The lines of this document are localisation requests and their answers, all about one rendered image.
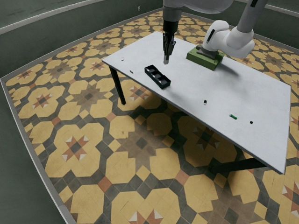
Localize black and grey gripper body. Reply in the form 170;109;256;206
163;20;179;42

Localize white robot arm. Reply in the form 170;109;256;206
163;0;268;60

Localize black rack of three bins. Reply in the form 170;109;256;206
144;65;171;89

